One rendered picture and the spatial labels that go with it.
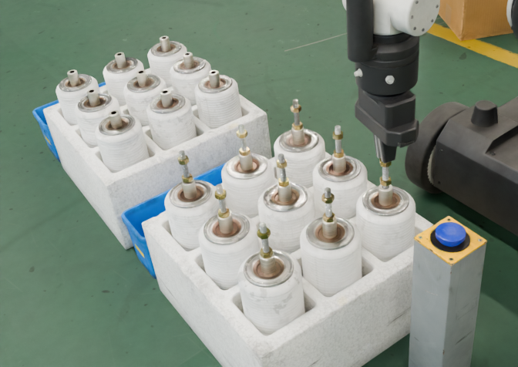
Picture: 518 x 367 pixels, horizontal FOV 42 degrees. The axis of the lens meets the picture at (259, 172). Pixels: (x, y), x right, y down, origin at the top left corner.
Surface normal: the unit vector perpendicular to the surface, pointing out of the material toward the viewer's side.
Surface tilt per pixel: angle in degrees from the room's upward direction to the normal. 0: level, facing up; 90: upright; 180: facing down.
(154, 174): 90
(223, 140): 90
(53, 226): 0
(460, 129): 45
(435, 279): 90
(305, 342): 90
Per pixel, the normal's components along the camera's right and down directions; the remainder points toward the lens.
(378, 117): -0.91, 0.32
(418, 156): -0.78, 0.19
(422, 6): 0.63, 0.41
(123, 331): -0.11, -0.79
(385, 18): -0.77, 0.45
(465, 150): -0.65, -0.25
